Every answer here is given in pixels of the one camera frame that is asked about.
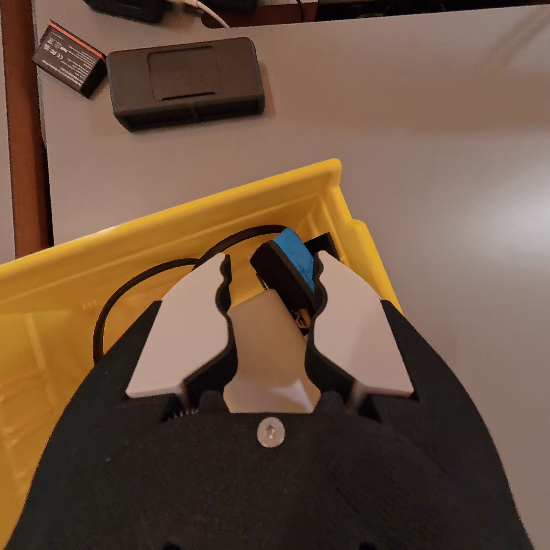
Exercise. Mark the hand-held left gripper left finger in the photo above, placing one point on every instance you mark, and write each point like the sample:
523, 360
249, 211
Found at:
184, 335

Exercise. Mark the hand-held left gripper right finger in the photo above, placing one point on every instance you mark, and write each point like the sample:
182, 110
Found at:
361, 339

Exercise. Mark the white plastic container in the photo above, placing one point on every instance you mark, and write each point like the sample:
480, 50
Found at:
266, 343

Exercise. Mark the yellow plastic bin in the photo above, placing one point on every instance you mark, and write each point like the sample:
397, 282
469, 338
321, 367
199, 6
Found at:
172, 223

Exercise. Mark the black eraser blue felt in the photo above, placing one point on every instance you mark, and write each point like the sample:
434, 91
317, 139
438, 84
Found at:
275, 266

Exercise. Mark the black rectangular case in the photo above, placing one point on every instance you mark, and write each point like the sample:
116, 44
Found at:
184, 73

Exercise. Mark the black battery pack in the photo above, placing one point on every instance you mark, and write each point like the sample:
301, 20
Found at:
68, 58

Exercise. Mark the black battery charger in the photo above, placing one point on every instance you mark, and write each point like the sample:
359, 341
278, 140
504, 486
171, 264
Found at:
129, 8

